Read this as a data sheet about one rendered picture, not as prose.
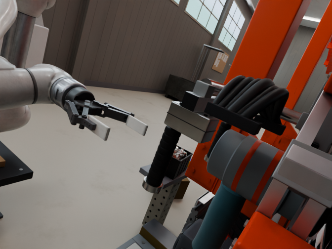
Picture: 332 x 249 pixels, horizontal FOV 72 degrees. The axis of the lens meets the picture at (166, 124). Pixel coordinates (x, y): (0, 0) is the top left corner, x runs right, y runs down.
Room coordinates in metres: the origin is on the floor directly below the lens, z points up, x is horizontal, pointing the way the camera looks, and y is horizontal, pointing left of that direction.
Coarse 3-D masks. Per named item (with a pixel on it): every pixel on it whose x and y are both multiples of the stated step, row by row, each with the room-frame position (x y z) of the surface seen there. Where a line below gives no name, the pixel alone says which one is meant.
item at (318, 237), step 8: (328, 208) 0.50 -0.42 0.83; (328, 216) 0.49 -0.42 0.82; (288, 224) 0.62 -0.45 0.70; (320, 224) 0.48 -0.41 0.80; (328, 224) 0.38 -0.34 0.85; (312, 232) 0.46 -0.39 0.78; (320, 232) 0.38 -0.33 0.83; (328, 232) 0.36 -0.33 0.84; (312, 240) 0.40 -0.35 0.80; (320, 240) 0.35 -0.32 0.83; (328, 240) 0.34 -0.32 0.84; (320, 248) 0.33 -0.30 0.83; (328, 248) 0.24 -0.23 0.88
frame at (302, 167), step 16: (320, 96) 0.34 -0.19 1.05; (320, 112) 0.32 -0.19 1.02; (304, 128) 0.30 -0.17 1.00; (304, 144) 0.28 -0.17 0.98; (288, 160) 0.26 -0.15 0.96; (304, 160) 0.26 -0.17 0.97; (320, 160) 0.26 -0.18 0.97; (272, 176) 0.27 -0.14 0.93; (288, 176) 0.26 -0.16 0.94; (304, 176) 0.25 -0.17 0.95; (320, 176) 0.25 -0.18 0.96; (272, 192) 0.26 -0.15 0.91; (304, 192) 0.25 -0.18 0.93; (320, 192) 0.24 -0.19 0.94; (272, 208) 0.26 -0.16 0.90; (304, 208) 0.25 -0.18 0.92; (320, 208) 0.24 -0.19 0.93; (304, 224) 0.24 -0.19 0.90; (304, 240) 0.24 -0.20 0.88
